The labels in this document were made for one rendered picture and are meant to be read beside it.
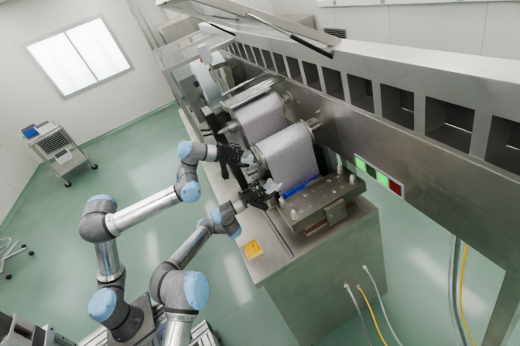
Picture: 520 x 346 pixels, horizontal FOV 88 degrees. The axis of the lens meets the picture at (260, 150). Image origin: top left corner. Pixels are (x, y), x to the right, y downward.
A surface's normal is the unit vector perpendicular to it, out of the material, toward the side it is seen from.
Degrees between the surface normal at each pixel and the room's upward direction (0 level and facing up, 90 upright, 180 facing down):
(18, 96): 90
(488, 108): 90
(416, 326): 0
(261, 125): 92
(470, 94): 90
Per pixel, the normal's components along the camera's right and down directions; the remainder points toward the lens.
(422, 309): -0.32, -0.78
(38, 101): 0.38, 0.42
